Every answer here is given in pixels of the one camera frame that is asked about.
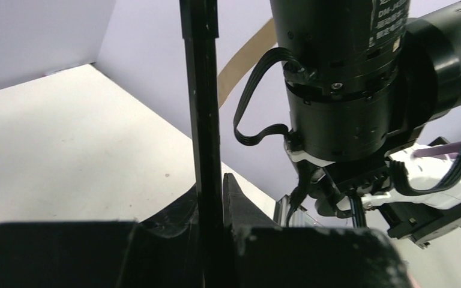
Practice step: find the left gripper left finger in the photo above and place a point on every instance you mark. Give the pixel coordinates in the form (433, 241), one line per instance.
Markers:
(160, 251)

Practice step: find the aluminium rail frame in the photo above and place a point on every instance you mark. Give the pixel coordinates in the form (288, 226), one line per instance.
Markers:
(299, 218)

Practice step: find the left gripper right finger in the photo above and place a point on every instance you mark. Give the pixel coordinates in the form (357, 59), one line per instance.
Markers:
(265, 254)

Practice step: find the beige patterned umbrella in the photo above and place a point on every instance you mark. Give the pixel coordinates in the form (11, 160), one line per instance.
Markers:
(204, 119)

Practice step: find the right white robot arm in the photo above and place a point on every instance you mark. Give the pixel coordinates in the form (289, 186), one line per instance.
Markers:
(363, 79)

